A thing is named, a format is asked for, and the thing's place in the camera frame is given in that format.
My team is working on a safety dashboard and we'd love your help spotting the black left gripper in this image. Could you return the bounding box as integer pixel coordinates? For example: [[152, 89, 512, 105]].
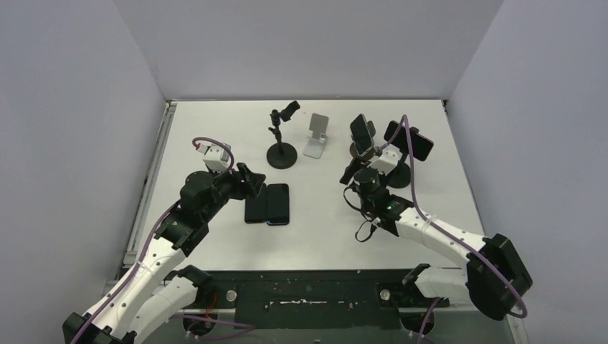
[[201, 162, 265, 222]]

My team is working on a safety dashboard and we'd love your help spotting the black pole phone stand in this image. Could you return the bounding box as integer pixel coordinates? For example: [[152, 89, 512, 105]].
[[387, 150, 410, 188], [266, 100, 300, 170]]

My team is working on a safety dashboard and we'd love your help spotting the clear-case phone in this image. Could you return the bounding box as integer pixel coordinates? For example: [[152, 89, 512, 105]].
[[350, 114, 375, 157]]

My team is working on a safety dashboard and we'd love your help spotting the black smartphone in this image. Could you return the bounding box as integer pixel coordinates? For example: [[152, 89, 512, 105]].
[[267, 183, 290, 226]]

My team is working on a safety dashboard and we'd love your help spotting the white folding phone stand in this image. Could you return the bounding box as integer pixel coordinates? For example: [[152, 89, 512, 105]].
[[303, 113, 329, 159]]

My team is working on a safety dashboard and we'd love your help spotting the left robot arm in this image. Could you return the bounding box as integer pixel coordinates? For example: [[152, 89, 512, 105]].
[[62, 163, 266, 343]]

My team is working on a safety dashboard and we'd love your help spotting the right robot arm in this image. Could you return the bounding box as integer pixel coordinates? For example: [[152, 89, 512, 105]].
[[340, 158, 533, 320]]

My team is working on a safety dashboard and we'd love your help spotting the brown round base phone stand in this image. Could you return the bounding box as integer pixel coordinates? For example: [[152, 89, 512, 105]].
[[349, 120, 376, 161]]

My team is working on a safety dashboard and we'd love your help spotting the red-edged black phone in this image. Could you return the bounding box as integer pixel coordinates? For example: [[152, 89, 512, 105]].
[[384, 120, 434, 161]]

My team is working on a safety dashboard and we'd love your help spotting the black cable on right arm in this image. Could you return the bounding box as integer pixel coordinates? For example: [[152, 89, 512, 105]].
[[343, 185, 381, 244]]

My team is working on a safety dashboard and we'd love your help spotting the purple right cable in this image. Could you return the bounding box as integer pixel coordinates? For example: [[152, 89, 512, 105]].
[[377, 113, 529, 320]]

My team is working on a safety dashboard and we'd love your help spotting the purple cable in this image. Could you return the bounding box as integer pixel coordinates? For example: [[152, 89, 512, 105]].
[[377, 113, 529, 320], [68, 136, 236, 344]]

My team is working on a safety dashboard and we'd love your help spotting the black mounting base plate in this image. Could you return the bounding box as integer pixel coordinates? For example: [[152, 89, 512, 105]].
[[189, 269, 432, 330]]

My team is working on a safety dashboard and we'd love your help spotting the aluminium frame rail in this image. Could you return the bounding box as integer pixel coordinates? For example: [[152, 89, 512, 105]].
[[102, 100, 178, 299]]

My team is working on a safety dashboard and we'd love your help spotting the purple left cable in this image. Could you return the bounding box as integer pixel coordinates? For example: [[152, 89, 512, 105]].
[[68, 136, 236, 344]]

